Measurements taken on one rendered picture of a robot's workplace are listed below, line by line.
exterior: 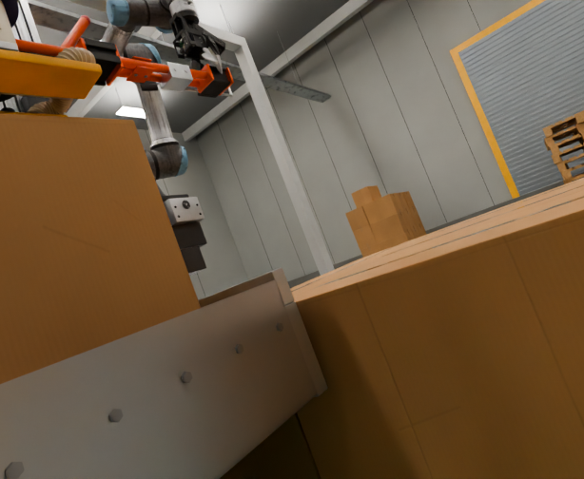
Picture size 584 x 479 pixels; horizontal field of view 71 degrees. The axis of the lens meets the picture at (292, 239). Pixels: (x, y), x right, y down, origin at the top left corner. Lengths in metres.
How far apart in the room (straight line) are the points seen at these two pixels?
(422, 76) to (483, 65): 1.34
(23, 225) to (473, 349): 0.64
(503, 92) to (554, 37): 1.27
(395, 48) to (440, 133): 2.37
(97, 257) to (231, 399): 0.29
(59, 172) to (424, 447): 0.70
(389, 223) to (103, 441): 7.74
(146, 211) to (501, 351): 0.58
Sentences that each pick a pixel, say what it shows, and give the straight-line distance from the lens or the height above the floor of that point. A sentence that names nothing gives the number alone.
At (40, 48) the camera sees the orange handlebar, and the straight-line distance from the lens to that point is 1.06.
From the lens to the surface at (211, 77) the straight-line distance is 1.27.
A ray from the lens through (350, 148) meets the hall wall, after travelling 11.33.
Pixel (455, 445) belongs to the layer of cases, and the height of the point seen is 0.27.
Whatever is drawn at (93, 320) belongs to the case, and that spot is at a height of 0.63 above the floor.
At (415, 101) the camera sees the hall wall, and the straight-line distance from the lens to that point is 10.83.
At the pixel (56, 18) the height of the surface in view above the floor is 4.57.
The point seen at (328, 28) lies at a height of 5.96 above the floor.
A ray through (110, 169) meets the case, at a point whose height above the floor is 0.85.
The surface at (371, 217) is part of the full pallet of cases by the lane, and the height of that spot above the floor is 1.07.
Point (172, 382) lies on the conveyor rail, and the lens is 0.51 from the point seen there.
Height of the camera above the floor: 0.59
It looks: 4 degrees up
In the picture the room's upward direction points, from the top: 21 degrees counter-clockwise
